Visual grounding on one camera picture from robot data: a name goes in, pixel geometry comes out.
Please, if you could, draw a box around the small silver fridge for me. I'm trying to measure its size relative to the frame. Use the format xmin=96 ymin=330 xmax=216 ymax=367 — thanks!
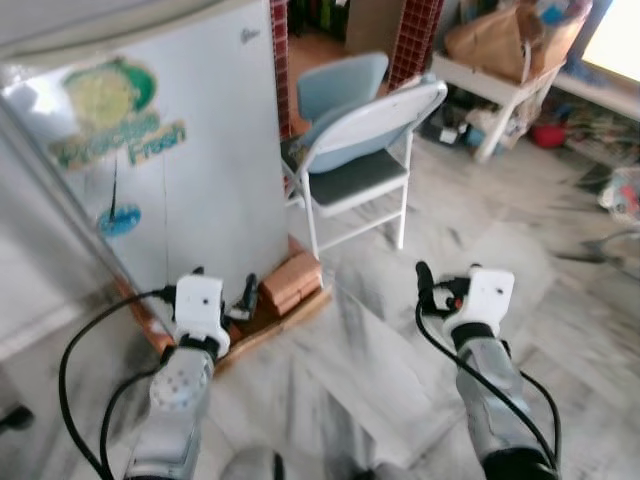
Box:
xmin=0 ymin=0 xmax=292 ymax=357

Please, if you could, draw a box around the brown wooden board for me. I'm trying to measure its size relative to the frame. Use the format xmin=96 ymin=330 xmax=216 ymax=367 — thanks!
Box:
xmin=118 ymin=280 xmax=333 ymax=373

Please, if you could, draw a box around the white folding chair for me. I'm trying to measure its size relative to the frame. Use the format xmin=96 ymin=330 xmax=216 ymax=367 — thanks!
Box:
xmin=283 ymin=75 xmax=449 ymax=260

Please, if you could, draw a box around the black device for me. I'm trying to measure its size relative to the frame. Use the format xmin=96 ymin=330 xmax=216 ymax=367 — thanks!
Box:
xmin=424 ymin=98 xmax=473 ymax=147

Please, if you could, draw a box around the red bowl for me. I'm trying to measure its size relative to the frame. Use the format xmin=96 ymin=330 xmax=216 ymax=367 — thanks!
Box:
xmin=530 ymin=122 xmax=568 ymax=150

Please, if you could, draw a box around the grey robot left leg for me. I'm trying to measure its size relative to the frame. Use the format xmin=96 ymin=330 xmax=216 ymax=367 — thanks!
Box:
xmin=220 ymin=447 xmax=287 ymax=480

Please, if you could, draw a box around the white basket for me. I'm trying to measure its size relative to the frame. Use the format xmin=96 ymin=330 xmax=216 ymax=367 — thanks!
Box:
xmin=600 ymin=167 xmax=640 ymax=223

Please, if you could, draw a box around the white shelf rack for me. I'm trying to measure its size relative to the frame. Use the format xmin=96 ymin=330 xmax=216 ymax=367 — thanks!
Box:
xmin=431 ymin=52 xmax=562 ymax=164

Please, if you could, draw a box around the light blue chair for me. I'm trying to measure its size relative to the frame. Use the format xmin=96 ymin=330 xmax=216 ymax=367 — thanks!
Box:
xmin=297 ymin=52 xmax=390 ymax=122

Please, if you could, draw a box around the brown paper bag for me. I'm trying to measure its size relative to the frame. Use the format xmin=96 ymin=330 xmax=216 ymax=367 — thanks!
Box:
xmin=444 ymin=4 xmax=592 ymax=83

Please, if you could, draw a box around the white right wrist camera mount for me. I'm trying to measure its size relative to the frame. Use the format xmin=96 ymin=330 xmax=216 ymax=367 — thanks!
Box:
xmin=445 ymin=265 xmax=517 ymax=337

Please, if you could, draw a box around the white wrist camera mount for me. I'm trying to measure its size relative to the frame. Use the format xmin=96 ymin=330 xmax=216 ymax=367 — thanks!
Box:
xmin=173 ymin=275 xmax=232 ymax=357
xmin=445 ymin=265 xmax=517 ymax=337

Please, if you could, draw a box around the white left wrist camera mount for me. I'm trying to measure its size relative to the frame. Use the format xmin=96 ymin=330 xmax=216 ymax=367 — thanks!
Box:
xmin=173 ymin=275 xmax=232 ymax=357

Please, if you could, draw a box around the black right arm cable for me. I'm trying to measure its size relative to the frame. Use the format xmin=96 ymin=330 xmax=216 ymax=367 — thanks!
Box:
xmin=414 ymin=298 xmax=562 ymax=471

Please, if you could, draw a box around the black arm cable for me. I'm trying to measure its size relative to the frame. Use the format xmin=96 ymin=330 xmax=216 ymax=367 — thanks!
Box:
xmin=414 ymin=298 xmax=562 ymax=471
xmin=57 ymin=287 xmax=177 ymax=480

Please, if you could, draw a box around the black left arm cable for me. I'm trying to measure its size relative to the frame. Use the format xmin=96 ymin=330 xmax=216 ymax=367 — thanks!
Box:
xmin=57 ymin=287 xmax=177 ymax=480

